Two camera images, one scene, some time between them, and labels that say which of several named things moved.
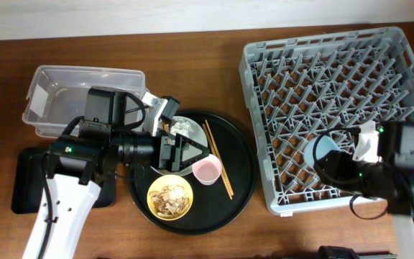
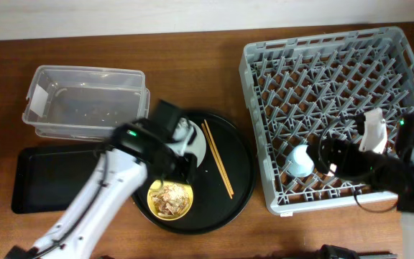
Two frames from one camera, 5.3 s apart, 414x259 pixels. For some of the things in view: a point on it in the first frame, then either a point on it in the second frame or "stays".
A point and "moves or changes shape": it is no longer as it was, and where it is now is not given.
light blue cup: [318, 147] moves or changes shape
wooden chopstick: [218, 162] stays
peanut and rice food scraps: [171, 201] stays
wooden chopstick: [219, 157] stays
